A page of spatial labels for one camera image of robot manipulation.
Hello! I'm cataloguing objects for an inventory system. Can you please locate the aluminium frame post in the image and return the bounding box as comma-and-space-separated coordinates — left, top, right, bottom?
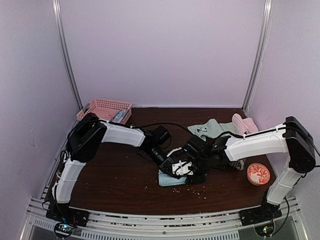
242, 0, 273, 115
52, 0, 83, 110

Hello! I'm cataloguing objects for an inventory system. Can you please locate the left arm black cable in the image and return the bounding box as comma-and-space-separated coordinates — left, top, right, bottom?
132, 121, 191, 133

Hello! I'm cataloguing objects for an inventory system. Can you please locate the light blue terry towel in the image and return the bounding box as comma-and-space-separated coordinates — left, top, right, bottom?
158, 170, 187, 187

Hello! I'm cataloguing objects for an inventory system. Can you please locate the pink cloth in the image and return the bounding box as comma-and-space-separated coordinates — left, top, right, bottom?
231, 113, 259, 135

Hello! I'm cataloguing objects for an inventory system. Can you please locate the pink perforated plastic basket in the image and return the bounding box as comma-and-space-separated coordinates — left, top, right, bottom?
76, 98, 132, 121

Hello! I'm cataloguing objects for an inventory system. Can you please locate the blue polka dot striped towel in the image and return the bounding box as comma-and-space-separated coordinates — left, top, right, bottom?
109, 109, 129, 124

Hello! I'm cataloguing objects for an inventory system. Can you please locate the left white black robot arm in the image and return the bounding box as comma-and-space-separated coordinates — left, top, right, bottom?
50, 113, 180, 222

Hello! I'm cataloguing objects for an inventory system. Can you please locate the pale green terry towel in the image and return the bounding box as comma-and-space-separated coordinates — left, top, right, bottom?
187, 118, 239, 141

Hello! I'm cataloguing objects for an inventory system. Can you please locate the grey striped ceramic mug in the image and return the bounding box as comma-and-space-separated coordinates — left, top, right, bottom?
229, 158, 247, 171

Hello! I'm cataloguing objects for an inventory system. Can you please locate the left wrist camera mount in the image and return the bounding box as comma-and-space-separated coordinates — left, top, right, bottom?
166, 147, 182, 157

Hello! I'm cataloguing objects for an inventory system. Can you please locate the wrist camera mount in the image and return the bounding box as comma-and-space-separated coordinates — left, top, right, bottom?
166, 147, 182, 157
171, 160, 194, 176

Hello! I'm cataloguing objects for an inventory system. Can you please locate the left aluminium frame post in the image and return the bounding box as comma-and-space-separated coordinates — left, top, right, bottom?
52, 0, 83, 110

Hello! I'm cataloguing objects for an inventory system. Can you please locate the right aluminium frame post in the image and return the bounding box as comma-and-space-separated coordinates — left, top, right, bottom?
242, 0, 273, 115

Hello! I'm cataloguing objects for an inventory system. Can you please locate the front aluminium rail base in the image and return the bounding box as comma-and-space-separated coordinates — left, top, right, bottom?
26, 196, 305, 240

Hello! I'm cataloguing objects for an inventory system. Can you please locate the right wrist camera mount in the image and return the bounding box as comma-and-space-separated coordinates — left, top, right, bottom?
171, 160, 194, 176

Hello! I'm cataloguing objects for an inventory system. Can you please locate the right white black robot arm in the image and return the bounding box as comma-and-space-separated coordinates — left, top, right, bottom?
183, 116, 318, 221

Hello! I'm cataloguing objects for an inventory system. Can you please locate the orange patterned ceramic bowl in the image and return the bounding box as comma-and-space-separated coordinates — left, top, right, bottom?
246, 163, 271, 186

